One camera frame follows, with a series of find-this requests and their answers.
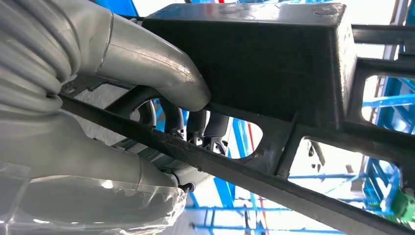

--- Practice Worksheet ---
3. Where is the blue metal shelf rack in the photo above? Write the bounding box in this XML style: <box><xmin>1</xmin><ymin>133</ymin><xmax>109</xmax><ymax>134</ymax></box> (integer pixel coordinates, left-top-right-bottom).
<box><xmin>152</xmin><ymin>97</ymin><xmax>367</xmax><ymax>235</ymax></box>
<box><xmin>356</xmin><ymin>74</ymin><xmax>415</xmax><ymax>224</ymax></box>

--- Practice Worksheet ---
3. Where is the green plastic crate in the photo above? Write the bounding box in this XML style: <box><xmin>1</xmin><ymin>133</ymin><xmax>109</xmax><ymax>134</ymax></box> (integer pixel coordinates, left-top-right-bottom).
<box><xmin>391</xmin><ymin>189</ymin><xmax>415</xmax><ymax>224</ymax></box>

